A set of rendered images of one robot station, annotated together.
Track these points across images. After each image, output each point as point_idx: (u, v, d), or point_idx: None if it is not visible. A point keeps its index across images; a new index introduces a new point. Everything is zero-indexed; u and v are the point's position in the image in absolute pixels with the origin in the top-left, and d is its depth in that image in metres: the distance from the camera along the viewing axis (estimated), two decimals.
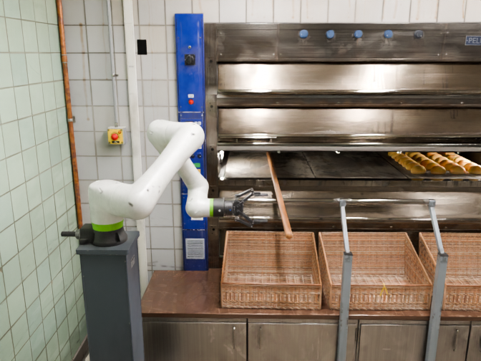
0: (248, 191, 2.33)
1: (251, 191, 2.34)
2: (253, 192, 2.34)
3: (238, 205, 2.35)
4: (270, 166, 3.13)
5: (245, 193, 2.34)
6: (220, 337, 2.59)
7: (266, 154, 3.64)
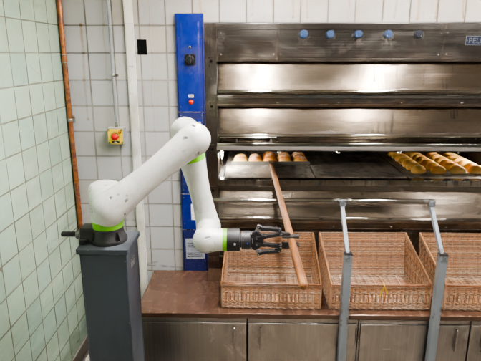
0: (274, 229, 1.91)
1: (279, 232, 1.92)
2: (280, 233, 1.92)
3: (258, 238, 1.91)
4: (275, 184, 2.70)
5: (270, 230, 1.91)
6: (220, 337, 2.59)
7: (269, 167, 3.20)
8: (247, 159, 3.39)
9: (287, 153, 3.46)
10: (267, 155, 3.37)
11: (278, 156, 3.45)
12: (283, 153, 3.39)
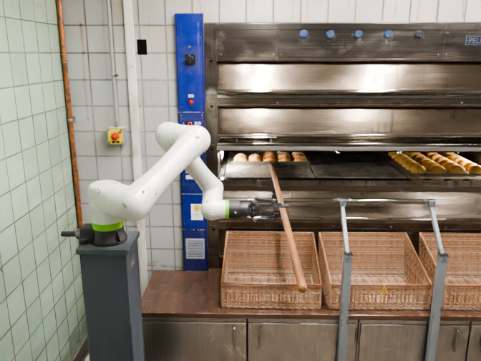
0: (268, 200, 2.31)
1: (272, 203, 2.32)
2: (273, 203, 2.32)
3: (255, 208, 2.31)
4: (275, 185, 2.70)
5: (265, 200, 2.31)
6: (220, 337, 2.59)
7: (269, 167, 3.20)
8: (247, 159, 3.39)
9: (287, 152, 3.46)
10: (267, 155, 3.37)
11: (278, 156, 3.45)
12: (283, 153, 3.39)
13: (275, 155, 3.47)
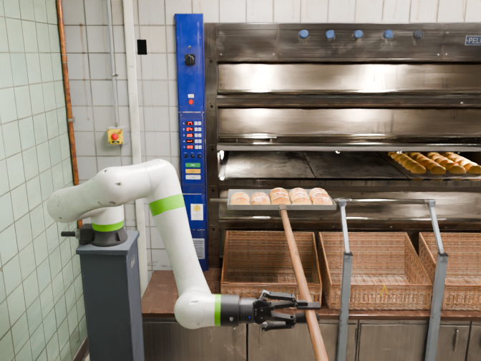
0: (286, 298, 1.39)
1: (293, 301, 1.40)
2: (295, 301, 1.40)
3: (263, 310, 1.39)
4: (293, 253, 1.78)
5: (280, 298, 1.39)
6: (220, 337, 2.59)
7: (280, 215, 2.29)
8: (248, 200, 2.47)
9: (303, 190, 2.54)
10: (276, 195, 2.46)
11: (292, 195, 2.53)
12: (299, 192, 2.47)
13: (288, 194, 2.55)
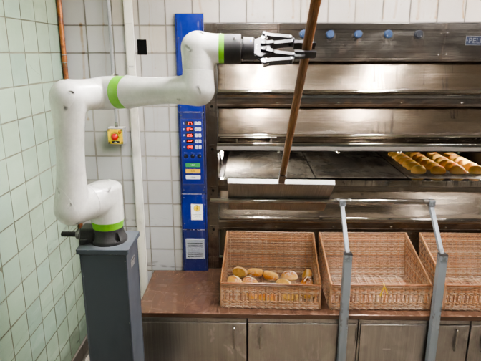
0: (284, 34, 1.53)
1: (290, 39, 1.53)
2: (292, 39, 1.53)
3: (264, 41, 1.51)
4: None
5: (278, 35, 1.53)
6: (220, 337, 2.59)
7: (280, 175, 2.33)
8: None
9: None
10: None
11: None
12: (288, 270, 2.90)
13: None
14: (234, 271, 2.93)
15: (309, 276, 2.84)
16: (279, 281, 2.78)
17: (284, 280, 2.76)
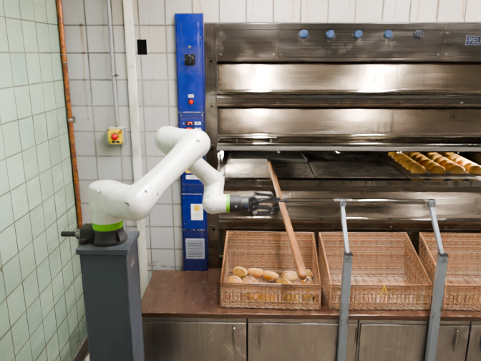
0: (268, 195, 2.38)
1: (272, 197, 2.39)
2: (273, 198, 2.39)
3: (255, 202, 2.38)
4: (274, 180, 2.77)
5: (264, 195, 2.38)
6: (220, 337, 2.59)
7: (268, 165, 3.28)
8: None
9: None
10: None
11: None
12: (288, 270, 2.90)
13: None
14: (234, 271, 2.93)
15: (309, 276, 2.84)
16: (279, 281, 2.78)
17: (284, 280, 2.76)
